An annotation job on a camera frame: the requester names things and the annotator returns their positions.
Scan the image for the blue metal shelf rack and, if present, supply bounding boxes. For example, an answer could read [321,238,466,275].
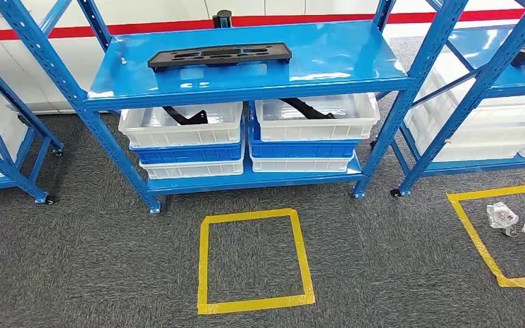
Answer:
[0,47,64,206]
[0,0,470,215]
[389,0,525,199]

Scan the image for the blue plastic crate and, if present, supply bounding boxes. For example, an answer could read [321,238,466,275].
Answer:
[129,120,246,165]
[247,104,362,159]

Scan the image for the yellow floor tape square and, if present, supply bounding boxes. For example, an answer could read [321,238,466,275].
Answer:
[197,208,317,316]
[446,182,525,289]

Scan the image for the red floor tape stripe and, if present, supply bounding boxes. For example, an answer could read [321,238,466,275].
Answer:
[0,8,525,42]

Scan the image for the large white plastic crate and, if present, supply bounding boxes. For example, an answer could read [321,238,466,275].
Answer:
[403,49,525,163]
[0,68,30,183]

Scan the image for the black bracket part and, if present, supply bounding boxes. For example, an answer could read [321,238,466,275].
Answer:
[161,105,209,126]
[280,97,336,120]

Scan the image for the black cylindrical post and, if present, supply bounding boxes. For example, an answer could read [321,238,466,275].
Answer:
[212,10,232,29]

